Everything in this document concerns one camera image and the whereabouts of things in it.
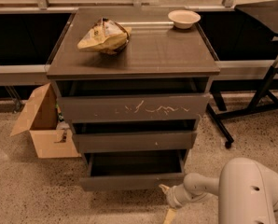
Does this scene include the grey middle drawer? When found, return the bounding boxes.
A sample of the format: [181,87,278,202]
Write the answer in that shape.
[73,119,197,153]

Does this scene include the open cardboard box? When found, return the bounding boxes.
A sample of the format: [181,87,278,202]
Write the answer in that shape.
[10,84,79,159]

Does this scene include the grey bottom drawer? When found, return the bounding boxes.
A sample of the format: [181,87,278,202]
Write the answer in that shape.
[80,149,187,191]

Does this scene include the scratched grey top drawer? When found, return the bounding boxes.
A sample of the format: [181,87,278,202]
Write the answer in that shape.
[57,78,209,122]

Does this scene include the metal window rail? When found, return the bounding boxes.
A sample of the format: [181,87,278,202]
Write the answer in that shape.
[0,60,273,86]

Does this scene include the dark grey drawer cabinet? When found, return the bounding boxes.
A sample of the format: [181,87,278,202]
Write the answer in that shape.
[46,7,221,166]

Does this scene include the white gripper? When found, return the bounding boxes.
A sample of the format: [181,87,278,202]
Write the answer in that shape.
[159,184,183,224]

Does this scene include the yellow crumpled chip bag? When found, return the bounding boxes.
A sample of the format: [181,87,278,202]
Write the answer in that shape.
[77,18,132,55]

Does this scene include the white paper bowl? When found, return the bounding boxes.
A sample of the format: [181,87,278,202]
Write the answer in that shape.
[168,10,201,29]

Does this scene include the green bottle in box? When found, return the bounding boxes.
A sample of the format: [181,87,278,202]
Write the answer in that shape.
[55,104,64,122]

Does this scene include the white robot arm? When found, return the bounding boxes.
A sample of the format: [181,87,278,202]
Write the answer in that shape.
[160,158,278,224]

